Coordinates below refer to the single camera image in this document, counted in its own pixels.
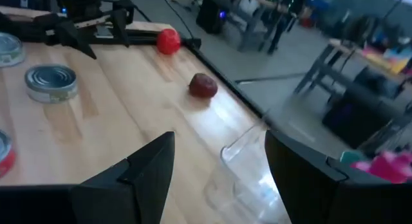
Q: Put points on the clear plastic container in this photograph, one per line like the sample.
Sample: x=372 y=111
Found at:
x=244 y=172

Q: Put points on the grey metal bench frame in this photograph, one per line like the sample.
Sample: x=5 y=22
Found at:
x=322 y=69

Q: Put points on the black computer tower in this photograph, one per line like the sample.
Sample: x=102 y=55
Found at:
x=209 y=14

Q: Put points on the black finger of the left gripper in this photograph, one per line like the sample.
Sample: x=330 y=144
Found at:
x=75 y=40
x=120 y=29

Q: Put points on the person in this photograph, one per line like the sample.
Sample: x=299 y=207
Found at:
x=280 y=27

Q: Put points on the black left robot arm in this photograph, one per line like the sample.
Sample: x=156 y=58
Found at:
x=19 y=27

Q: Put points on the silver tin can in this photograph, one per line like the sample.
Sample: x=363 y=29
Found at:
x=51 y=83
x=9 y=50

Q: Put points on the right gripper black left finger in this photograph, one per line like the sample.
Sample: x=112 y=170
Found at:
x=135 y=192

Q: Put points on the red label tuna can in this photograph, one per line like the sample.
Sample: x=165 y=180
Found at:
x=5 y=156

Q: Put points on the dark red plum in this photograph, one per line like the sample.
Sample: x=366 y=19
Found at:
x=202 y=85

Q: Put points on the pink squeeze bottle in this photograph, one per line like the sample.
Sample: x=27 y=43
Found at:
x=389 y=167

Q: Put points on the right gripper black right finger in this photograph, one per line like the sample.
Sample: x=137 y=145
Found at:
x=305 y=192

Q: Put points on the bright red apple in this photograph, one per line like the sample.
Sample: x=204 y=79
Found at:
x=168 y=41

